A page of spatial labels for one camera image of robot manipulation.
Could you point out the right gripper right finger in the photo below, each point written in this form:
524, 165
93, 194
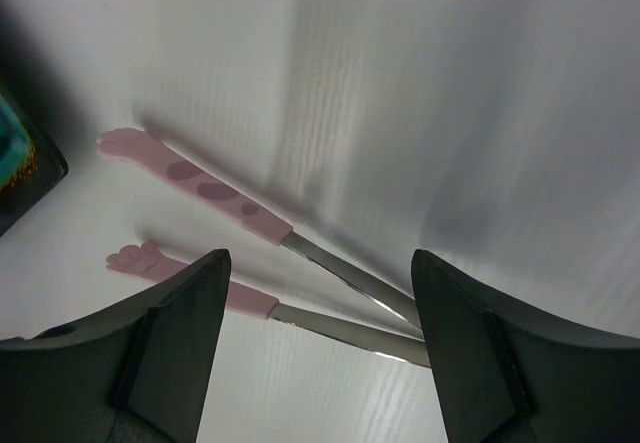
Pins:
506, 371

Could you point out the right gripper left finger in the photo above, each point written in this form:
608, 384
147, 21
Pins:
136, 371

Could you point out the dark square teal plate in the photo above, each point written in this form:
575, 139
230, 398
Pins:
31, 163

